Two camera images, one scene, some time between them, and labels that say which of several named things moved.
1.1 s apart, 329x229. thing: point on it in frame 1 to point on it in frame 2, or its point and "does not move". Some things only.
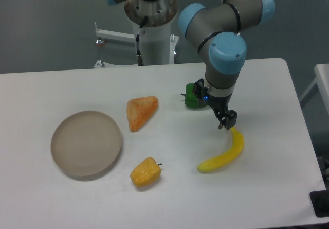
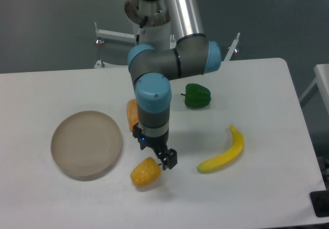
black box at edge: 320,200 does not move
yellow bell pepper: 146,173 does not move
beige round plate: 86,143 does not move
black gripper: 227,118 to 159,143
